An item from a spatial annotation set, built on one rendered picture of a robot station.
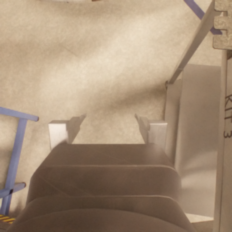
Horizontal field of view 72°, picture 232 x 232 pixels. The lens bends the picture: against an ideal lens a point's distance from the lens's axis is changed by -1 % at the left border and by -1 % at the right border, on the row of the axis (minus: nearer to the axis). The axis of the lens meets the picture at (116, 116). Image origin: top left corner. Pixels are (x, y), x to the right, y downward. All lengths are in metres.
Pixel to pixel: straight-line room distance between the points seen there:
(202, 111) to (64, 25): 0.99
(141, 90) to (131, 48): 0.27
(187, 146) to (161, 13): 0.86
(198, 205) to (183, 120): 0.30
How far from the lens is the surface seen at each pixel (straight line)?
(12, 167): 1.00
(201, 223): 1.02
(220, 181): 0.29
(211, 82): 0.71
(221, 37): 0.29
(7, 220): 0.83
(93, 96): 0.97
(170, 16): 1.20
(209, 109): 0.68
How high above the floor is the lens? 0.91
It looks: 79 degrees down
